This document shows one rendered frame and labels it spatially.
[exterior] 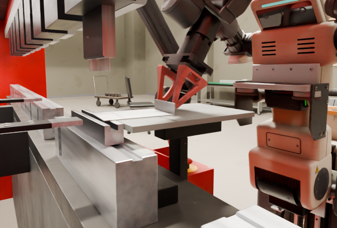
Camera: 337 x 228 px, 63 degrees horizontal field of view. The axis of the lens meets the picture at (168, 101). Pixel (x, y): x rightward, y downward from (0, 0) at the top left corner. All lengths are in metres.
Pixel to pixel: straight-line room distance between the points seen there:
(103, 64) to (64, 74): 11.43
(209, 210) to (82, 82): 11.76
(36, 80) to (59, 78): 9.21
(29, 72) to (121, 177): 2.30
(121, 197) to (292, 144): 0.71
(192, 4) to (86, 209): 0.40
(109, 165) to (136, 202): 0.06
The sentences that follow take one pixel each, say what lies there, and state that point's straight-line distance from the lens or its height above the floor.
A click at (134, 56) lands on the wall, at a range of 12.24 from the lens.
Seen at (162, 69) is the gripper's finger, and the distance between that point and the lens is 0.57.
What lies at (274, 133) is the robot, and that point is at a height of 0.87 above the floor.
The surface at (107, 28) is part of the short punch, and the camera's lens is 0.43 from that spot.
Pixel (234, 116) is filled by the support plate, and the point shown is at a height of 1.00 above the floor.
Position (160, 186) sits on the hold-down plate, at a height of 0.91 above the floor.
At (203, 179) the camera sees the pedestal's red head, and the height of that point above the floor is 0.76.
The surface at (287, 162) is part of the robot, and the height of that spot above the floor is 0.79.
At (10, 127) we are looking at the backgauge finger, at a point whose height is 1.00.
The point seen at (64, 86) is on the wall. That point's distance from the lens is 11.88.
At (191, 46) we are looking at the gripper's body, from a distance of 0.55.
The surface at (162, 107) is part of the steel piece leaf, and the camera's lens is 0.54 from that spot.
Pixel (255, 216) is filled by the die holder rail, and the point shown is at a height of 0.97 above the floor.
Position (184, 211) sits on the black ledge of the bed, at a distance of 0.43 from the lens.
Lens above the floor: 1.08
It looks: 6 degrees down
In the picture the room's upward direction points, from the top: straight up
